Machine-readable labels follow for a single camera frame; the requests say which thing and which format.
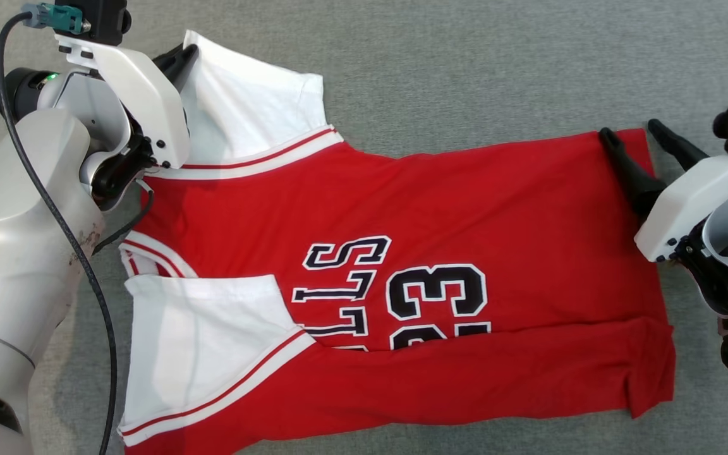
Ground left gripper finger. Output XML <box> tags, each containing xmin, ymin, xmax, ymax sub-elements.
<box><xmin>152</xmin><ymin>43</ymin><xmax>200</xmax><ymax>89</ymax></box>

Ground grey fabric sofa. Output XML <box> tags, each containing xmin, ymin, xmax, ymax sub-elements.
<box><xmin>0</xmin><ymin>0</ymin><xmax>728</xmax><ymax>455</ymax></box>

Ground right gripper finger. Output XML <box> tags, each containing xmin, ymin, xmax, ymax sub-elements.
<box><xmin>647</xmin><ymin>119</ymin><xmax>709</xmax><ymax>170</ymax></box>
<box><xmin>599</xmin><ymin>128</ymin><xmax>667</xmax><ymax>219</ymax></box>

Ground left camera cable teal plug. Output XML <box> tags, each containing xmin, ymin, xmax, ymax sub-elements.
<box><xmin>0</xmin><ymin>3</ymin><xmax>118</xmax><ymax>455</ymax></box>

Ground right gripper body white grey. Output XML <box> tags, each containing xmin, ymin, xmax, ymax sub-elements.
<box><xmin>634</xmin><ymin>155</ymin><xmax>728</xmax><ymax>317</ymax></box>

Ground red basketball jersey white sleeves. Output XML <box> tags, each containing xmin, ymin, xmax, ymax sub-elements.
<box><xmin>118</xmin><ymin>30</ymin><xmax>676</xmax><ymax>455</ymax></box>

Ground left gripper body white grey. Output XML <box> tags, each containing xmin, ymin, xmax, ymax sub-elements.
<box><xmin>39</xmin><ymin>35</ymin><xmax>191</xmax><ymax>212</ymax></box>

